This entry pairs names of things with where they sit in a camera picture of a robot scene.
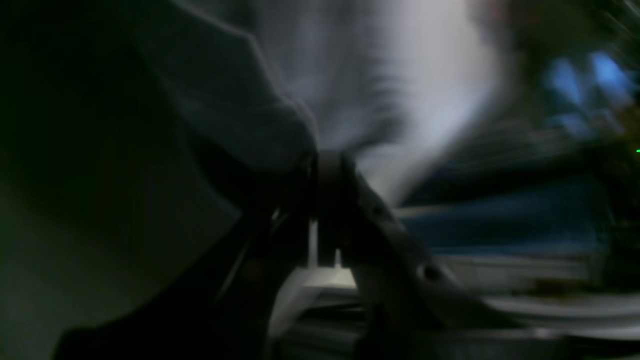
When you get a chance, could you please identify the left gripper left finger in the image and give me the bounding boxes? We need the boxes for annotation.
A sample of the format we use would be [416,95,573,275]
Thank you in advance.
[53,150,318,360]

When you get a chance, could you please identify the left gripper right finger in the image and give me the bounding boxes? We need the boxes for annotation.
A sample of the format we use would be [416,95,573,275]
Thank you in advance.
[315,152,576,360]

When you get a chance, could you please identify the grey T-shirt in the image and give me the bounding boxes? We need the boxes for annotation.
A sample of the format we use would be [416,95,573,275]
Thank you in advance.
[0,0,501,281]

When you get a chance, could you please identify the blue fabric beside table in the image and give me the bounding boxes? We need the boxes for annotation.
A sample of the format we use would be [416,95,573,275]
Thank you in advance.
[400,174,610,256]

